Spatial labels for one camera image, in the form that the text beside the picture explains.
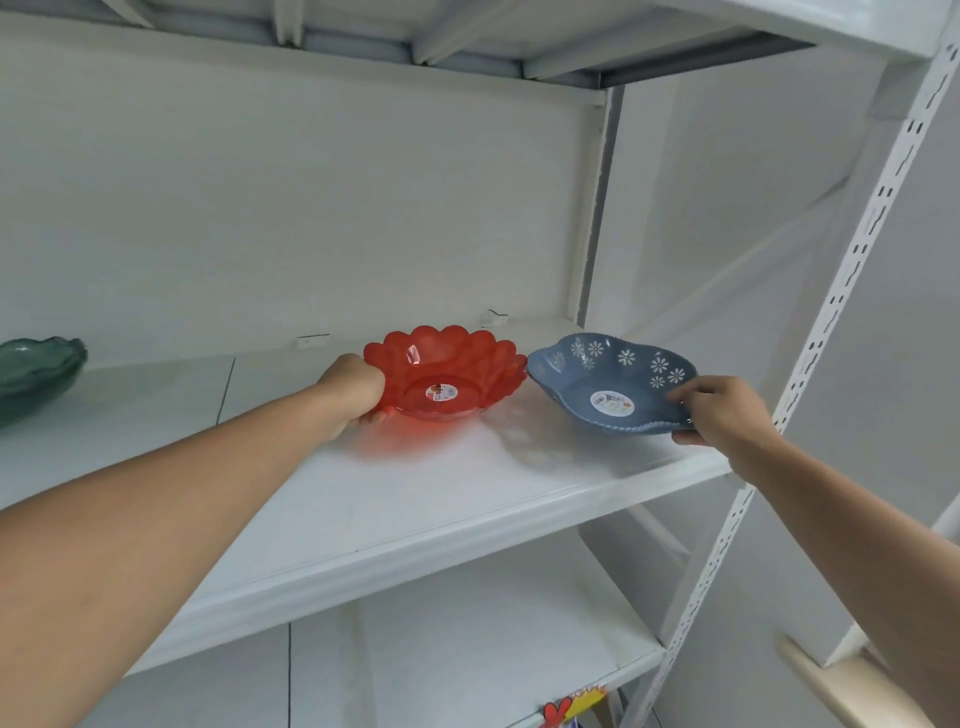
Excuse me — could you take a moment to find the person's left hand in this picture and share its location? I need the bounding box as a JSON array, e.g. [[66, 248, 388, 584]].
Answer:
[[313, 354, 399, 443]]

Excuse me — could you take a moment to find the person's right hand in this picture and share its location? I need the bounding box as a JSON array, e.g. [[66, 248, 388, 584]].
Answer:
[[666, 375, 786, 460]]

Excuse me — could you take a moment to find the red translucent scalloped plastic bowl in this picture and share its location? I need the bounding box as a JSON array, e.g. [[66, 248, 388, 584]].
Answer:
[[363, 324, 529, 422]]

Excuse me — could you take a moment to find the blue floral scalloped bowl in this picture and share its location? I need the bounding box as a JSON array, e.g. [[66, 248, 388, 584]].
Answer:
[[526, 333, 699, 436]]

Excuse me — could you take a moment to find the person's left forearm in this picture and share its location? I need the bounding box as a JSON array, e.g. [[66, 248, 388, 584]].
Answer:
[[0, 382, 348, 728]]

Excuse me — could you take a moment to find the person's right forearm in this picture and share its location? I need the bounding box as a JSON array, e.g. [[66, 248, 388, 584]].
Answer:
[[724, 433, 960, 728]]

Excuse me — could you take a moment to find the white metal shelving unit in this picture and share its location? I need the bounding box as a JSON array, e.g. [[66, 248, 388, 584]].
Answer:
[[0, 0, 960, 728]]

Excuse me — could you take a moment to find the red and yellow shelf tag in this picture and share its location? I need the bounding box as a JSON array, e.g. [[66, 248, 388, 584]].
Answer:
[[541, 684, 609, 728]]

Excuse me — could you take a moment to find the green translucent scalloped bowl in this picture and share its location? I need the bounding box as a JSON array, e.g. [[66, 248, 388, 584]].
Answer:
[[0, 337, 89, 429]]

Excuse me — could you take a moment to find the beige wooden rail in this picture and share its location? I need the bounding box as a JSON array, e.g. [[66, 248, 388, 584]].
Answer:
[[776, 636, 935, 728]]

